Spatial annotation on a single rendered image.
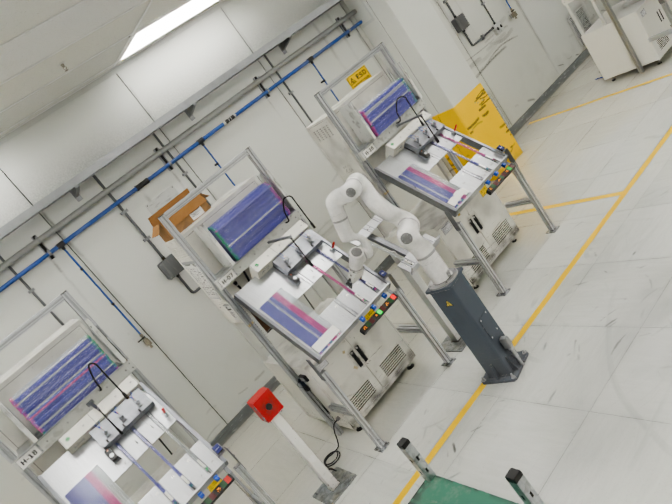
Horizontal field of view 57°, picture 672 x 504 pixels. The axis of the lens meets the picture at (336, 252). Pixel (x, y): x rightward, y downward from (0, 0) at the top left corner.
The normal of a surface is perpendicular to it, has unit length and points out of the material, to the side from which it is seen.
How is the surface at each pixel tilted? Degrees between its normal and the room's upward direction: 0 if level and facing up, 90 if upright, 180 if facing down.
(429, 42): 90
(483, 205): 90
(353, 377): 90
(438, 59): 90
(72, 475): 47
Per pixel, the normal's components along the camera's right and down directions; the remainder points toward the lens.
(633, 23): -0.64, 0.63
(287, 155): 0.51, -0.09
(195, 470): -0.03, -0.59
